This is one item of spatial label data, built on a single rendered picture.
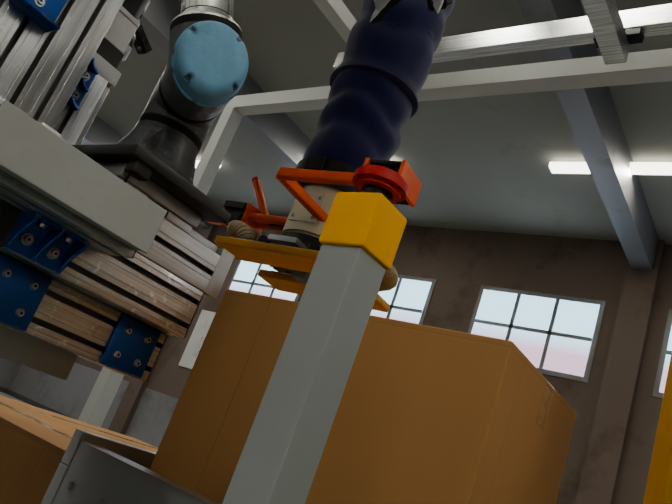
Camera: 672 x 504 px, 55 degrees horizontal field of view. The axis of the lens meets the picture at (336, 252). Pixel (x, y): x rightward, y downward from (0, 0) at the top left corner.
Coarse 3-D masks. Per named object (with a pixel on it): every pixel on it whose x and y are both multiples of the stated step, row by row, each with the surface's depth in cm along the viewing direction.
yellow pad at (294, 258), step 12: (216, 240) 150; (228, 240) 148; (240, 240) 147; (252, 240) 147; (264, 240) 149; (240, 252) 150; (252, 252) 147; (264, 252) 144; (276, 252) 141; (288, 252) 139; (300, 252) 137; (312, 252) 136; (264, 264) 153; (276, 264) 149; (288, 264) 146; (300, 264) 142; (312, 264) 139
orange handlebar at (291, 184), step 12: (288, 168) 132; (288, 180) 133; (300, 180) 131; (312, 180) 129; (324, 180) 127; (336, 180) 125; (348, 180) 123; (300, 192) 139; (312, 204) 143; (252, 216) 164; (264, 216) 163; (276, 216) 161; (324, 216) 148; (264, 228) 168; (276, 228) 165
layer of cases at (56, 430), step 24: (0, 408) 179; (24, 408) 210; (0, 432) 155; (24, 432) 149; (48, 432) 163; (72, 432) 188; (96, 432) 224; (0, 456) 150; (24, 456) 145; (48, 456) 141; (0, 480) 146; (24, 480) 141; (48, 480) 137
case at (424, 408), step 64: (256, 320) 122; (384, 320) 107; (192, 384) 123; (256, 384) 115; (384, 384) 102; (448, 384) 96; (512, 384) 96; (192, 448) 116; (384, 448) 97; (448, 448) 92; (512, 448) 98
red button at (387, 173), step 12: (360, 168) 79; (372, 168) 78; (384, 168) 78; (360, 180) 79; (372, 180) 78; (384, 180) 78; (396, 180) 77; (372, 192) 78; (384, 192) 78; (396, 192) 78
